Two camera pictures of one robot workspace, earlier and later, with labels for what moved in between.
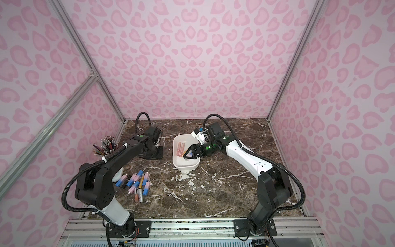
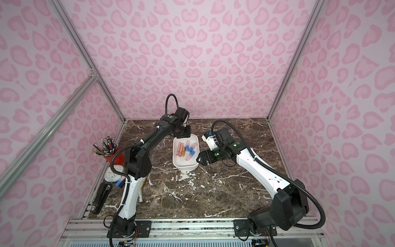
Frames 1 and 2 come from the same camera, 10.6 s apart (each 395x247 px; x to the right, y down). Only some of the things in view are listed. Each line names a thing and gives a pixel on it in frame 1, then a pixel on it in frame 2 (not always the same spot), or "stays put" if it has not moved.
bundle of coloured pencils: [108, 145] stays put
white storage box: [180, 144] stays put
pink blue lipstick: [121, 180] stays put
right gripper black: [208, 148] → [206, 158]
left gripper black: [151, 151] → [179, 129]
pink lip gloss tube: [179, 148] stays put
